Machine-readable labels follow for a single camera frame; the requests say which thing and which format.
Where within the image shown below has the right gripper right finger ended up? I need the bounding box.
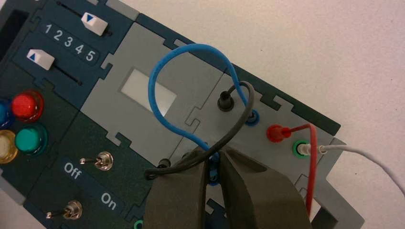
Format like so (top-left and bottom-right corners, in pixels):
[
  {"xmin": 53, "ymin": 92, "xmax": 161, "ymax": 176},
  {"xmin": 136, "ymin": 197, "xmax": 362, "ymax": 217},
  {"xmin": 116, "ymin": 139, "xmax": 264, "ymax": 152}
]
[{"xmin": 219, "ymin": 149, "xmax": 312, "ymax": 229}]

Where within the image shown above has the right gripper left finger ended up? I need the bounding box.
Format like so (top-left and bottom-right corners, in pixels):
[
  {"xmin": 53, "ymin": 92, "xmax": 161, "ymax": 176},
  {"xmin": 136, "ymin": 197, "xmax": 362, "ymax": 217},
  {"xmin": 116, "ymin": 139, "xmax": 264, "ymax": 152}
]
[{"xmin": 143, "ymin": 150, "xmax": 208, "ymax": 229}]

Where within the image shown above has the blue jumper wire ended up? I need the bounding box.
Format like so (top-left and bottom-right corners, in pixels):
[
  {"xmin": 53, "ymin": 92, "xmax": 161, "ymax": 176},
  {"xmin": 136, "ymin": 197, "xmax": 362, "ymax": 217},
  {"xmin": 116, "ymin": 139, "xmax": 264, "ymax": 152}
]
[{"xmin": 147, "ymin": 43, "xmax": 261, "ymax": 187}]

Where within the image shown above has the white display window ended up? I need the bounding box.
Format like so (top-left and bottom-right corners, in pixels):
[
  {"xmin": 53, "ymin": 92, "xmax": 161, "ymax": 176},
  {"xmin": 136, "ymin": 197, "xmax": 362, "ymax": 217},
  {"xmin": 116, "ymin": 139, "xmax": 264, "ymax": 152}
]
[{"xmin": 120, "ymin": 68, "xmax": 177, "ymax": 117}]

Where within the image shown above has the blue grey task box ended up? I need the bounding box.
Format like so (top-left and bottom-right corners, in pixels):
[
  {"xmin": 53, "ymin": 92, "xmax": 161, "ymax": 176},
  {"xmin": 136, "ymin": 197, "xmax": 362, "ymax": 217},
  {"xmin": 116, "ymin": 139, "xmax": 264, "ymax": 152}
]
[{"xmin": 0, "ymin": 0, "xmax": 364, "ymax": 229}]

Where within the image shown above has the green push button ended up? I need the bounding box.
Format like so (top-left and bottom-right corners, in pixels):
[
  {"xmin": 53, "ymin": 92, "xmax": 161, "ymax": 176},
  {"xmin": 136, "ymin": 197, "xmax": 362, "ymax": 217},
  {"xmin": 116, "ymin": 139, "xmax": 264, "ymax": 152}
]
[{"xmin": 15, "ymin": 124, "xmax": 49, "ymax": 156}]

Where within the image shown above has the red push button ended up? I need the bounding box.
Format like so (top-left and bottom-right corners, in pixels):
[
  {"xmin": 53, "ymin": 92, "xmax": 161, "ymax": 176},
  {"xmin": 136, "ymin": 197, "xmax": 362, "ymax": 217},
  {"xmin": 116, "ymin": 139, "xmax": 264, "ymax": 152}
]
[{"xmin": 11, "ymin": 91, "xmax": 44, "ymax": 123}]

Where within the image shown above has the yellow push button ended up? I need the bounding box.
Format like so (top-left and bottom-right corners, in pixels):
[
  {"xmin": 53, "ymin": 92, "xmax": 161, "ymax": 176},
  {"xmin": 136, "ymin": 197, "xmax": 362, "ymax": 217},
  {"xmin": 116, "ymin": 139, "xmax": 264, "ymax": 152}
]
[{"xmin": 0, "ymin": 129, "xmax": 19, "ymax": 164}]

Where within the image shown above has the blue push button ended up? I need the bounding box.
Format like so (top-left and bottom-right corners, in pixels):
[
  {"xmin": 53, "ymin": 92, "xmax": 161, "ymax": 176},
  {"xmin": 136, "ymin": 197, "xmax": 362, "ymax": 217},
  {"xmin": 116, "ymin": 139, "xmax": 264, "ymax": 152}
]
[{"xmin": 0, "ymin": 98, "xmax": 15, "ymax": 129}]

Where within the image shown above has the white slider knob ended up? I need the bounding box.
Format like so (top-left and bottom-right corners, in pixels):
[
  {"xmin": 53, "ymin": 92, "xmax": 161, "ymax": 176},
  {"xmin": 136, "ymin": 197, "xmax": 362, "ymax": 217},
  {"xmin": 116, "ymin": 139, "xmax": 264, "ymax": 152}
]
[
  {"xmin": 26, "ymin": 49, "xmax": 56, "ymax": 71},
  {"xmin": 81, "ymin": 12, "xmax": 109, "ymax": 36}
]

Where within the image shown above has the red jumper wire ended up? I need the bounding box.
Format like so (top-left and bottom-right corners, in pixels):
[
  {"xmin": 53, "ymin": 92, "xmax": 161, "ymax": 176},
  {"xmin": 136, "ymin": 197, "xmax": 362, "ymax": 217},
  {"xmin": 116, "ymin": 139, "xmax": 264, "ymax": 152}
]
[{"xmin": 266, "ymin": 124, "xmax": 318, "ymax": 219}]

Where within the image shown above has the metal toggle switch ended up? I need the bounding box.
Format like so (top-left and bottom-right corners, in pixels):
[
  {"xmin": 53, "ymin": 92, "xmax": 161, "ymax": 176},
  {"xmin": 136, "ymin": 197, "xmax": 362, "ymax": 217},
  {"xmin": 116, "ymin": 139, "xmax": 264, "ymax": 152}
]
[
  {"xmin": 79, "ymin": 151, "xmax": 115, "ymax": 172},
  {"xmin": 45, "ymin": 200, "xmax": 84, "ymax": 220}
]

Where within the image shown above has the white jumper wire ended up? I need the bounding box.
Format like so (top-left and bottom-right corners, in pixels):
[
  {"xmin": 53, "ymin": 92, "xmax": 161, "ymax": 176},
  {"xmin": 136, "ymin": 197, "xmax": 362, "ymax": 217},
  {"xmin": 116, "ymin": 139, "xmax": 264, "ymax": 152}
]
[{"xmin": 298, "ymin": 143, "xmax": 405, "ymax": 198}]

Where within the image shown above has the black jumper wire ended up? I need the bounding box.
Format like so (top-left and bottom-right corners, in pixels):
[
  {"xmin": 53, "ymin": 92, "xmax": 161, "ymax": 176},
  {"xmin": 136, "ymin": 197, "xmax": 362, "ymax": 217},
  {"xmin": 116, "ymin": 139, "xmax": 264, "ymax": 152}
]
[{"xmin": 144, "ymin": 81, "xmax": 256, "ymax": 181}]

